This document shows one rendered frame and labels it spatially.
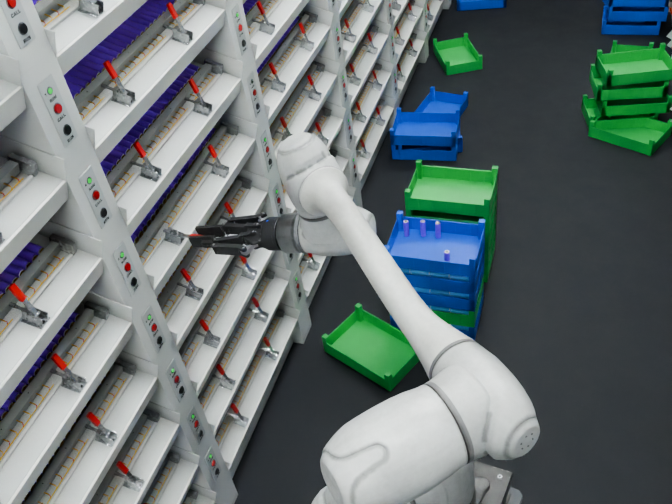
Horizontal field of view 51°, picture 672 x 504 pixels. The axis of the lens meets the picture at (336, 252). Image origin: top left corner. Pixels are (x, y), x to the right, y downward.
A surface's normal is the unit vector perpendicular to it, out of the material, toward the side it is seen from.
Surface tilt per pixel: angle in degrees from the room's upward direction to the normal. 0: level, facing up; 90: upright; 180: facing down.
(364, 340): 0
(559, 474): 0
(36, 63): 90
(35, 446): 19
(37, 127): 90
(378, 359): 0
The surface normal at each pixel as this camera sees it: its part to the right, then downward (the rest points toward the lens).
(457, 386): -0.08, -0.84
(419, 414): -0.09, -0.68
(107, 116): 0.20, -0.66
